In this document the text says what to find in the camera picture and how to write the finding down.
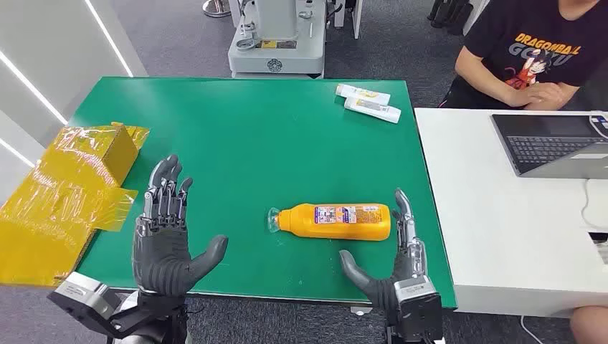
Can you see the white table bracket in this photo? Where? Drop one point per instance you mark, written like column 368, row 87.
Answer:
column 362, row 311

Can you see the white desk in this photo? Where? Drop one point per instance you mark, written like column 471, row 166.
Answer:
column 499, row 228

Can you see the yellow taped cardboard box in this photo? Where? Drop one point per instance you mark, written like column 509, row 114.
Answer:
column 57, row 199

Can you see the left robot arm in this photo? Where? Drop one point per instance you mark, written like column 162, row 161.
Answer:
column 161, row 323

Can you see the person's leg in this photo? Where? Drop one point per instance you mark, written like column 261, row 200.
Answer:
column 591, row 327

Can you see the orange bottle with clear cap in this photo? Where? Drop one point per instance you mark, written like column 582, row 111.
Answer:
column 332, row 228

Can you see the chrome round stand base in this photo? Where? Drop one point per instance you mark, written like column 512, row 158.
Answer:
column 216, row 8

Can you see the person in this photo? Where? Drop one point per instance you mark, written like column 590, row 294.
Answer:
column 522, row 47

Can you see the black and white desk item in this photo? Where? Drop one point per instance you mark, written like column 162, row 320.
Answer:
column 601, row 247

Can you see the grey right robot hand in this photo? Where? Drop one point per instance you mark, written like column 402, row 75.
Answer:
column 382, row 292

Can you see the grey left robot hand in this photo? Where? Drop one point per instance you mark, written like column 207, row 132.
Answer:
column 159, row 256

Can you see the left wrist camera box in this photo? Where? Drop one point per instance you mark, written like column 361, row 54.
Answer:
column 83, row 294

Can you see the white tube with yellow label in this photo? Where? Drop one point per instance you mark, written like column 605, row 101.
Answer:
column 363, row 93
column 373, row 109

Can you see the dark grey laptop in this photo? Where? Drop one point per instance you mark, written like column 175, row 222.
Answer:
column 546, row 142

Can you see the white machine with column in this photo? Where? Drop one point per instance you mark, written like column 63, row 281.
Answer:
column 278, row 52

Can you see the white device with blue label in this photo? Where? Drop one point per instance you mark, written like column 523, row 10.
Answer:
column 599, row 124

